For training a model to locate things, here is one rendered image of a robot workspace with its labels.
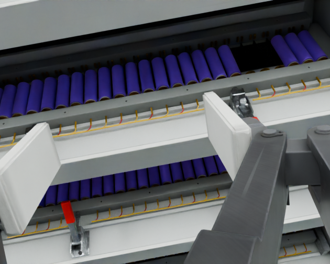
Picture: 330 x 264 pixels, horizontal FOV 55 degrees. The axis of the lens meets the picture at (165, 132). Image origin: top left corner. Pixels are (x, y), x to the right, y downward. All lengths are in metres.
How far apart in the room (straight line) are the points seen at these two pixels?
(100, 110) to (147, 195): 0.18
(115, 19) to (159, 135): 0.15
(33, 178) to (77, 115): 0.27
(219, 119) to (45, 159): 0.10
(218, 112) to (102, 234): 0.42
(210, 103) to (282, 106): 0.28
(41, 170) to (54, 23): 0.20
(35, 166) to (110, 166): 0.26
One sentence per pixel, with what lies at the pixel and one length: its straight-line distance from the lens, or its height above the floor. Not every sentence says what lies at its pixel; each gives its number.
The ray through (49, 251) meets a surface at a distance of 0.58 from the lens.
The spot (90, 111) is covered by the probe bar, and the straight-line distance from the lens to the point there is 0.43.
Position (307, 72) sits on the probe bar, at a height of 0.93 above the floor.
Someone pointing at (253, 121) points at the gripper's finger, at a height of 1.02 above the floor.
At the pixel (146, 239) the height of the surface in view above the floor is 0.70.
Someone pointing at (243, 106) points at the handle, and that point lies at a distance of 0.41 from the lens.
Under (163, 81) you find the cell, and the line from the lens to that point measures 0.45.
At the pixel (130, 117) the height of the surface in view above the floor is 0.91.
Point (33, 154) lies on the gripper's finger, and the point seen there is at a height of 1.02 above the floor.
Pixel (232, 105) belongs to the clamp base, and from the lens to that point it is 0.41.
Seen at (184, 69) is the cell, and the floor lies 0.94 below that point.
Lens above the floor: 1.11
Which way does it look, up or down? 32 degrees down
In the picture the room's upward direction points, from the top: 10 degrees counter-clockwise
